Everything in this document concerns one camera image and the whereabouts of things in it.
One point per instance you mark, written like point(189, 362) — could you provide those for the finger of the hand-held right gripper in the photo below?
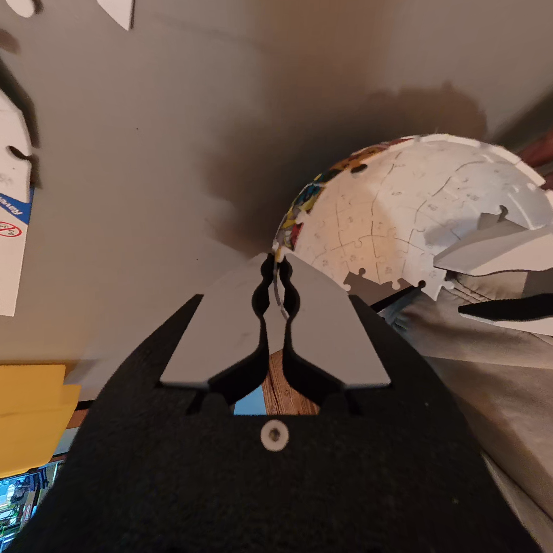
point(518, 309)
point(497, 252)

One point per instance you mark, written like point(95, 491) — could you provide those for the colourful printed box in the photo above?
point(21, 497)

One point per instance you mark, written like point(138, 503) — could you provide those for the partly built puzzle ball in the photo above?
point(389, 207)

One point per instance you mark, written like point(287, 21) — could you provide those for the white puzzle piece blue label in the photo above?
point(11, 268)

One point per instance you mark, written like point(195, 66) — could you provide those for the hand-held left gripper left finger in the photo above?
point(207, 337)

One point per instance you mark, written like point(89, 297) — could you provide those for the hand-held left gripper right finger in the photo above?
point(337, 337)

